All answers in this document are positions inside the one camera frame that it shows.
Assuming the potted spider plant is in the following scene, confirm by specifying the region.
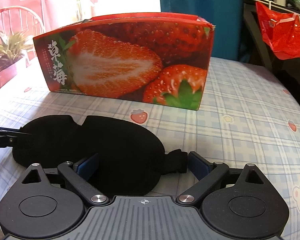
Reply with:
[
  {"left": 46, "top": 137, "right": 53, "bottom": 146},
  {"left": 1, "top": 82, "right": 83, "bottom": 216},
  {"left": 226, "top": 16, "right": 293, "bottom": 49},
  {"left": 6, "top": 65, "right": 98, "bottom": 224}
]
[{"left": 0, "top": 30, "right": 33, "bottom": 88}]

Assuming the red plastic bag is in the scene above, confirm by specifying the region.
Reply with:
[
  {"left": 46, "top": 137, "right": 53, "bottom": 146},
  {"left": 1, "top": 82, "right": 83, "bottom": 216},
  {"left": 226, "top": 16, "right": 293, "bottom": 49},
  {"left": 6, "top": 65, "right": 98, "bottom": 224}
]
[{"left": 256, "top": 2, "right": 300, "bottom": 60}]

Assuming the red strawberry cardboard box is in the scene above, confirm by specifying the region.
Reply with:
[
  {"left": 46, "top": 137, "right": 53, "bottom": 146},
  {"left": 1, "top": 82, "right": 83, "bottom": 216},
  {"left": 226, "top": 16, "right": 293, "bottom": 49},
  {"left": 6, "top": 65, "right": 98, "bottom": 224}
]
[{"left": 33, "top": 12, "right": 215, "bottom": 110}]

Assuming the black sleep mask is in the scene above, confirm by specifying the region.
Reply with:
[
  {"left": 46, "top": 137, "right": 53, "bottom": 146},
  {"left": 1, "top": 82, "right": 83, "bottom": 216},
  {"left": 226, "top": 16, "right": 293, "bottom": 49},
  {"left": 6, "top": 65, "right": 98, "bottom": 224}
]
[{"left": 12, "top": 115, "right": 187, "bottom": 197}]

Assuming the pink sheer curtain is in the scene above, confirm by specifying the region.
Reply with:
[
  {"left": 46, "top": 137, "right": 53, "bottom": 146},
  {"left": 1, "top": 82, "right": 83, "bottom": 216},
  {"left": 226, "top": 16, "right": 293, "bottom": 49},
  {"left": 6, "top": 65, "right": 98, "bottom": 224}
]
[{"left": 0, "top": 0, "right": 101, "bottom": 46}]

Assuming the red wire chair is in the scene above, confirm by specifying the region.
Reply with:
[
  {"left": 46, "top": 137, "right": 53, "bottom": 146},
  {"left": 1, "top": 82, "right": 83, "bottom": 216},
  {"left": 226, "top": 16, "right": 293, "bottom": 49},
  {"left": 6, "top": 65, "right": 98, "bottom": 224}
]
[{"left": 0, "top": 6, "right": 45, "bottom": 36}]

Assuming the teal curtain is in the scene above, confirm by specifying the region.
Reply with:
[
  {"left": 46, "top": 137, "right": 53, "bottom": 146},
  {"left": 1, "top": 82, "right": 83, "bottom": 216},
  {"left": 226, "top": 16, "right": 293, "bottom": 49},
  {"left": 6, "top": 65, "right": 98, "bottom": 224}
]
[{"left": 160, "top": 0, "right": 243, "bottom": 60}]

